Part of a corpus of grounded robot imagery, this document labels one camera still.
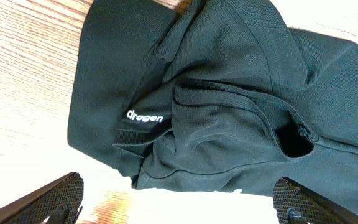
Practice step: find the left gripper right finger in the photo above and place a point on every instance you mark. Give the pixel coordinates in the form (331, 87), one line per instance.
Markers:
(297, 204)

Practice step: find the black t-shirt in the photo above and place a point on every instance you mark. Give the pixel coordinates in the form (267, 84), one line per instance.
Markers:
(221, 97)

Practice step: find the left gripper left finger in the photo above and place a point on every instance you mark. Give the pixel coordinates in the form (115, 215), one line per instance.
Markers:
(57, 202)

